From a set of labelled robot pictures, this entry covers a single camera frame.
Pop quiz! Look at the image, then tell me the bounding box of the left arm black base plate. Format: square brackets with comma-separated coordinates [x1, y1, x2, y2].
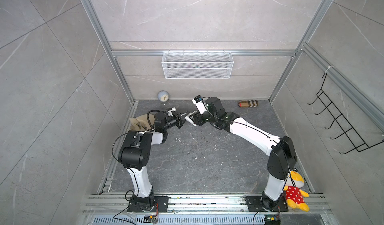
[128, 196, 169, 213]

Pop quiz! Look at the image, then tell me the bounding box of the small grey desk clock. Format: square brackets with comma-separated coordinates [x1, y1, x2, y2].
[158, 90, 170, 104]

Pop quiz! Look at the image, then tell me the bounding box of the white remote control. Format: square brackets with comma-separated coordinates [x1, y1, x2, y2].
[185, 113, 197, 127]

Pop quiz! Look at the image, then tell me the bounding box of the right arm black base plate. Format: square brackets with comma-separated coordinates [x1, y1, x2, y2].
[245, 194, 289, 212]

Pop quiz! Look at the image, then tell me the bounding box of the beige cap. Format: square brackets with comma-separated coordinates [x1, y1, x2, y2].
[127, 114, 155, 132]

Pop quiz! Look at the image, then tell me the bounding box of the aluminium front rail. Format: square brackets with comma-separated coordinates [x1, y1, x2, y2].
[82, 194, 332, 215]

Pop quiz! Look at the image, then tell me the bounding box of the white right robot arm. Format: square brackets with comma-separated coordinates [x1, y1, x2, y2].
[192, 95, 298, 204]

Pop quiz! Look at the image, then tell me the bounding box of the black wall hook rack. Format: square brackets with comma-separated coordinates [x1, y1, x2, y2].
[307, 73, 384, 155]

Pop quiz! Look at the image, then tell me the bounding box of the white wire mesh basket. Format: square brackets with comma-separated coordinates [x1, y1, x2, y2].
[162, 51, 234, 79]

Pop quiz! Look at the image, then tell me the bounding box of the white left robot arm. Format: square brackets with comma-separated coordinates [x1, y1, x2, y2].
[117, 107, 188, 199]

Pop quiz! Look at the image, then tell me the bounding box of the yellow plush toy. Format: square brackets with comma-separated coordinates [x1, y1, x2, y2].
[284, 170, 310, 212]

